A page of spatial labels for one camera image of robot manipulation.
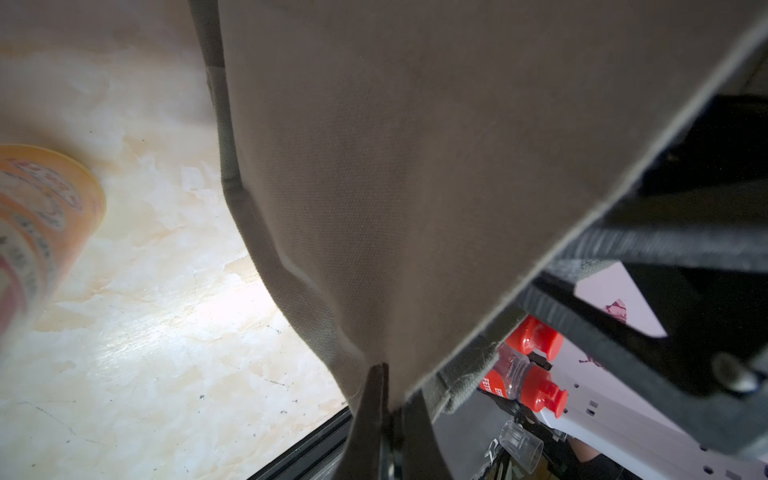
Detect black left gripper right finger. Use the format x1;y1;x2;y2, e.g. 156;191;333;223
395;392;450;480

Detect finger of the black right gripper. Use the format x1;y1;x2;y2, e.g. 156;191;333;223
560;180;767;273
515;274;767;456

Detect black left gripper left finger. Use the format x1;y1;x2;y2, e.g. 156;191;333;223
333;363;390;480

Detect grey-green shopping bag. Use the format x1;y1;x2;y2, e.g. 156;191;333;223
190;1;767;407

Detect clear glass jar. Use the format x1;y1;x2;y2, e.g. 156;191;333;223
498;420;544;473

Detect dark green bottle red cap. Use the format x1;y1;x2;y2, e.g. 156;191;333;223
505;315;565;362

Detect orange bottle yellow cap rear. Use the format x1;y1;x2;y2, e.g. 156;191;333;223
1;144;106;333

